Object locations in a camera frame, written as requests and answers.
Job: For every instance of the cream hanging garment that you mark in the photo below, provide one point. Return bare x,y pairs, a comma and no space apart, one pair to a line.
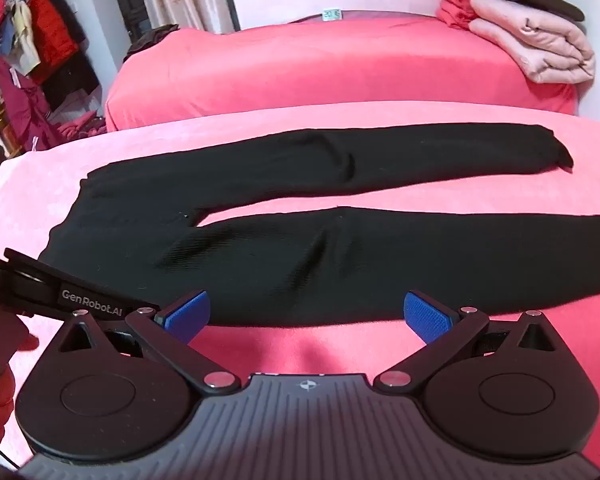
25,30

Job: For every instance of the black pants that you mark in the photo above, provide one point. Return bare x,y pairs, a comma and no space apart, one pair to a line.
330,260

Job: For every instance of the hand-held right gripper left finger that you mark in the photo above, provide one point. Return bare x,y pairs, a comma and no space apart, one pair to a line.
187,314

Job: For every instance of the red padded jacket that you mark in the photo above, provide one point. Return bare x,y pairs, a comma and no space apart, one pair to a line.
50,30

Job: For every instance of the folded pink quilt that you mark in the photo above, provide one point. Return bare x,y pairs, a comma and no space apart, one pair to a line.
530,40

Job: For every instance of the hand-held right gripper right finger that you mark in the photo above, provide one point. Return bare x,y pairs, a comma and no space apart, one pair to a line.
425,315

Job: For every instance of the black hanging garment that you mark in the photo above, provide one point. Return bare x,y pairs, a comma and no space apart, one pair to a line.
75,80

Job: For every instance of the folded red blanket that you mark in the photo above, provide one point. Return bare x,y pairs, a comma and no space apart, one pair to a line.
455,5

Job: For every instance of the dark cloth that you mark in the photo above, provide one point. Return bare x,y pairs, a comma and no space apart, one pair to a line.
152,36

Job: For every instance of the small digital clock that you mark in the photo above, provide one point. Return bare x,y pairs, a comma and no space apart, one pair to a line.
331,14

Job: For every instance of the magenta hanging garment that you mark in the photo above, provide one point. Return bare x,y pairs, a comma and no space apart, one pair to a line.
22,105

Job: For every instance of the dark door frame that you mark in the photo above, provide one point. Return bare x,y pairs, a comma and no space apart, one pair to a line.
127,5

